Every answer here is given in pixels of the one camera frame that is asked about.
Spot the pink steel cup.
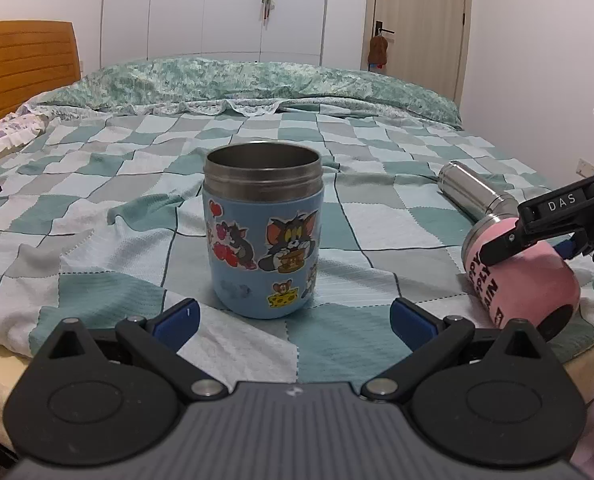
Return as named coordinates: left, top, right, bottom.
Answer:
left=461, top=214, right=580, bottom=341

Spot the plain stainless steel cup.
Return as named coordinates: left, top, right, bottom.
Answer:
left=437, top=160, right=518, bottom=222

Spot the blue cartoon sticker cup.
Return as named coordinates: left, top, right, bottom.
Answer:
left=203, top=142, right=324, bottom=320

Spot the beige room door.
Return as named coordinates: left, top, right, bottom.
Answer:
left=361, top=0, right=472, bottom=103

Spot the brown toy on door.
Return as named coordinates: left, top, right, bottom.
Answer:
left=367, top=35, right=388, bottom=70

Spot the white purple patterned pillow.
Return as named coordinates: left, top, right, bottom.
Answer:
left=0, top=114, right=47, bottom=158

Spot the green floral quilt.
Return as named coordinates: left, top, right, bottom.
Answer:
left=21, top=56, right=462, bottom=128

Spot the orange wooden headboard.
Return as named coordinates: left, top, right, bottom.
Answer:
left=0, top=21, right=81, bottom=119

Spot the white wardrobe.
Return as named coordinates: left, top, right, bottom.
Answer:
left=99, top=0, right=367, bottom=68

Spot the white wall socket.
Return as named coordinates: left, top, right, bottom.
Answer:
left=576, top=158, right=594, bottom=178

